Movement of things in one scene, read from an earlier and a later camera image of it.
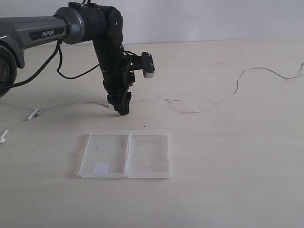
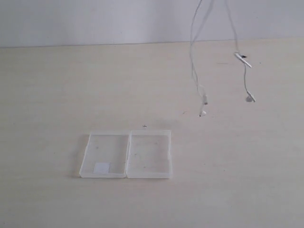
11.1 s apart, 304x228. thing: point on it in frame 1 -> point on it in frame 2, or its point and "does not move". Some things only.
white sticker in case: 101,167 does not move
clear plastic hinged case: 140,154 does not move
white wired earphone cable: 33,114 -> 201,15
